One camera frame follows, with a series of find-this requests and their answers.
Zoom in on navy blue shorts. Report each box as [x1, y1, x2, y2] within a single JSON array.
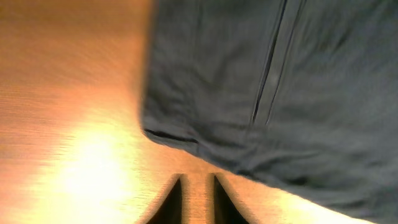
[[141, 0, 397, 223]]

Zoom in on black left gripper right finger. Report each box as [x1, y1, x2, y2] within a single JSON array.
[[213, 175, 249, 224]]

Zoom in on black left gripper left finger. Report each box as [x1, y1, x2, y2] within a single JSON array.
[[146, 175, 183, 224]]

